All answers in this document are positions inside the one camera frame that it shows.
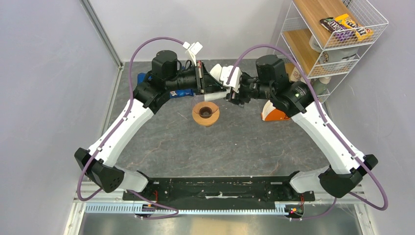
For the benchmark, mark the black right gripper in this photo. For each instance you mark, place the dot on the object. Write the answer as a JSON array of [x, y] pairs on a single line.
[[234, 97]]

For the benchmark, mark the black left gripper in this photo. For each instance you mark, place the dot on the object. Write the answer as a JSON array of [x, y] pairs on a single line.
[[205, 82]]

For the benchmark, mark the orange coffee filter box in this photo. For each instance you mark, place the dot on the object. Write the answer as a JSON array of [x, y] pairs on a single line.
[[270, 113]]

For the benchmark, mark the white paper coffee filter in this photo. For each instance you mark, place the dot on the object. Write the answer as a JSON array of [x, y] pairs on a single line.
[[215, 72]]

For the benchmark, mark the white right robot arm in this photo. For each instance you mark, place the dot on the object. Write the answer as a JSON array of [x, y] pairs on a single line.
[[347, 165]]

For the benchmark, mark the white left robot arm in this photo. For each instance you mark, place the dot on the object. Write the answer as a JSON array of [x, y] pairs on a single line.
[[167, 74]]

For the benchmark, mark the white coffee bag on shelf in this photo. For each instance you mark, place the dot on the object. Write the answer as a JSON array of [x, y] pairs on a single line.
[[333, 56]]

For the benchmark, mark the blue Doritos chip bag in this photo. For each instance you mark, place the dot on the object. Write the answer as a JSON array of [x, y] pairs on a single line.
[[173, 94]]

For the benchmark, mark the beige paper cup stack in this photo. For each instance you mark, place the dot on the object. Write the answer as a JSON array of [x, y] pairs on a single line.
[[296, 76]]

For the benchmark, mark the green paper cup stack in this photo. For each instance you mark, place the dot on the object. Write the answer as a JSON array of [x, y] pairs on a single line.
[[320, 84]]

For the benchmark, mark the brown M&M candy bag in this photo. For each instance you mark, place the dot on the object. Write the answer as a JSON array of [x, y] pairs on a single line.
[[339, 31]]

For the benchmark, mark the yellow M&M candy bag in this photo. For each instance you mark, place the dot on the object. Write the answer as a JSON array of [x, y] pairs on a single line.
[[361, 33]]

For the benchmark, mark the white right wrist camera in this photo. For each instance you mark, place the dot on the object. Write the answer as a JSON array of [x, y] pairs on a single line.
[[230, 81]]

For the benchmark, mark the white wire shelf rack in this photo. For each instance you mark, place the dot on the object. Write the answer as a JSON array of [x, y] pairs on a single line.
[[302, 20]]

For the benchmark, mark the aluminium frame rail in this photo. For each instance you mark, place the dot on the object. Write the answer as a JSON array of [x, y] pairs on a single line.
[[96, 22]]

